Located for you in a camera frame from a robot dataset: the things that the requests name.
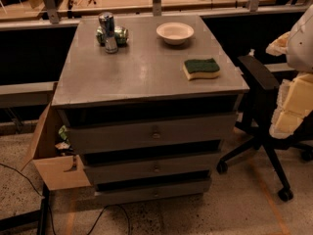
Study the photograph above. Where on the green and yellow sponge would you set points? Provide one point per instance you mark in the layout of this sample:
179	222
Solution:
201	69

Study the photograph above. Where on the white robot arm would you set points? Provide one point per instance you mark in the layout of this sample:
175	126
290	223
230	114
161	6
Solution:
300	43

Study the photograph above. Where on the green soda can lying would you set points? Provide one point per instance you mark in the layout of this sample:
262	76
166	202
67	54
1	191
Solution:
120	34

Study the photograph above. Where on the silver blue redbull can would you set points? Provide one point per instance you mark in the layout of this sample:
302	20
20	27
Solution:
106	22

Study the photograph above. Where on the grey drawer cabinet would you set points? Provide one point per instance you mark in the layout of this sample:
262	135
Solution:
144	81

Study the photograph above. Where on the top grey drawer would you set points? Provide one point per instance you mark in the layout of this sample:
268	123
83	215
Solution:
118	137

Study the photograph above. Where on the grey drawer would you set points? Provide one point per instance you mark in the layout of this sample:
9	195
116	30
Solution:
145	168
140	194
118	137

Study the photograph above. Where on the white ceramic bowl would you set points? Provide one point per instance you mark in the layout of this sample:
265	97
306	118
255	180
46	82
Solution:
174	33

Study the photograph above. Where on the middle grey drawer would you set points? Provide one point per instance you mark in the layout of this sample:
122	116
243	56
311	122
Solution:
145	168

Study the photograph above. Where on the bottom grey drawer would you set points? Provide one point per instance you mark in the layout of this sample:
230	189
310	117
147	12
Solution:
140	194

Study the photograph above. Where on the black office chair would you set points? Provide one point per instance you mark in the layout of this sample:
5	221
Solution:
260	103

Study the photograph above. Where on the brown cardboard box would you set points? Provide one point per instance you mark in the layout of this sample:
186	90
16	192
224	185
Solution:
58	172

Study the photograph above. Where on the black metal stand leg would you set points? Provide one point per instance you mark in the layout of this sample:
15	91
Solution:
39	216

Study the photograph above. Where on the wooden background workbench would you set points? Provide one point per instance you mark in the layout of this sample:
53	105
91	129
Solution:
50	13

